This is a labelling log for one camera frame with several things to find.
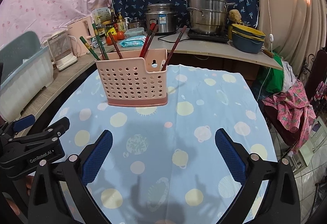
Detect large stainless steamer pot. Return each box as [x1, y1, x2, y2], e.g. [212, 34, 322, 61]
[184, 0, 235, 35]

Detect blue planet-pattern tablecloth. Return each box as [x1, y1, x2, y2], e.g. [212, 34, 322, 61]
[54, 65, 277, 223]

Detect brown plush toy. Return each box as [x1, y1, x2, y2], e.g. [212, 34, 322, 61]
[228, 9, 242, 24]

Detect red tomato left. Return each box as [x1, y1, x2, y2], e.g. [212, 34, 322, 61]
[106, 35, 118, 46]

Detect green cloth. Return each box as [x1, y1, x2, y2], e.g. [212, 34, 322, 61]
[257, 66, 284, 93]

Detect dark purple-red chopstick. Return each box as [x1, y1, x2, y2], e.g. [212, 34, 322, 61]
[161, 25, 188, 71]

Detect white food steamer appliance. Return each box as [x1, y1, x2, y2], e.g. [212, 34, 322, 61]
[41, 30, 78, 71]

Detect red tomato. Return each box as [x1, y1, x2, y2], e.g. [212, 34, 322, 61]
[117, 31, 125, 40]
[106, 35, 118, 46]

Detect beige hanging curtain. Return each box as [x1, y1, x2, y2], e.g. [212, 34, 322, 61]
[258, 0, 326, 74]

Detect pink floral garment pile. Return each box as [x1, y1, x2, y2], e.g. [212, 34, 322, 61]
[263, 80, 316, 154]

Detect glass food container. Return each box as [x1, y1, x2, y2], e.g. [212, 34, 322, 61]
[124, 28, 145, 38]

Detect bright red chopstick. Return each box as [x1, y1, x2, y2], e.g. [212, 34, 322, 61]
[139, 22, 156, 57]

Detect teal wet wipes pack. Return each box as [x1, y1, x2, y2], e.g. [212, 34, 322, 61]
[120, 35, 146, 47]

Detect green chopstick gold band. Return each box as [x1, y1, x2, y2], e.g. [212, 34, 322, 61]
[79, 36, 101, 61]
[92, 23, 109, 60]

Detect stainless steel rice cooker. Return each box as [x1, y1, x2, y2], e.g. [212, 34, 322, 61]
[145, 3, 177, 35]

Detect red tomato right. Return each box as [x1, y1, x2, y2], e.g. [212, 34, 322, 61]
[117, 31, 125, 40]

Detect blue yellow stacked bowls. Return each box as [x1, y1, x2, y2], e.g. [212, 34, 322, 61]
[231, 24, 265, 54]

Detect white dish drainer teal lid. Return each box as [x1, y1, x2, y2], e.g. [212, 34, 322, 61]
[1, 31, 54, 122]

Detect pink perforated utensil basket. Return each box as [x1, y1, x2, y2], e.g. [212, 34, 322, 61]
[95, 48, 168, 107]

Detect condiment bottles group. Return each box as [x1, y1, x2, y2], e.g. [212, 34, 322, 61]
[91, 7, 120, 43]

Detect dark red chopstick pair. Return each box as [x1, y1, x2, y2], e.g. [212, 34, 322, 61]
[163, 25, 188, 70]

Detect dark red chopstick gold band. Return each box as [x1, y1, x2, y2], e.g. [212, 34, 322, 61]
[108, 32, 123, 59]

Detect pink electric kettle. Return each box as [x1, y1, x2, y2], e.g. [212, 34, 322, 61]
[67, 16, 95, 58]

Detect wooden counter shelf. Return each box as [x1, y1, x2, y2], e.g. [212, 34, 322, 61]
[22, 40, 283, 125]

